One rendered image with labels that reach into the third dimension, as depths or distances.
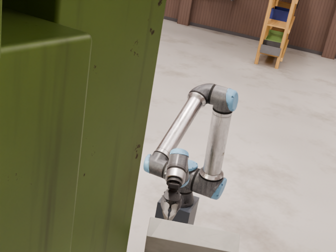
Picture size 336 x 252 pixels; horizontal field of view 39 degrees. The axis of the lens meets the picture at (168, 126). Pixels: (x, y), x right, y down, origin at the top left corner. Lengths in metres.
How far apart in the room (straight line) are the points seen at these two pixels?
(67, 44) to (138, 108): 0.53
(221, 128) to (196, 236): 1.03
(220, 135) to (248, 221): 1.64
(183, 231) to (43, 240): 0.83
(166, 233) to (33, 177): 0.92
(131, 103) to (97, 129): 0.15
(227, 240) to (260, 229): 2.38
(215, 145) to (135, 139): 1.36
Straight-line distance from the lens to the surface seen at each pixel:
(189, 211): 2.99
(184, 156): 2.18
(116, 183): 1.41
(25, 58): 0.81
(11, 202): 0.91
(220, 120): 2.64
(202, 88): 2.60
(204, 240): 1.77
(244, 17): 12.34
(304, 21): 12.16
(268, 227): 4.21
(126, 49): 1.22
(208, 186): 2.87
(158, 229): 1.76
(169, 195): 2.07
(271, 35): 10.99
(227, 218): 4.17
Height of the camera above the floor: 2.18
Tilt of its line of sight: 22 degrees down
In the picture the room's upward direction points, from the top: 10 degrees clockwise
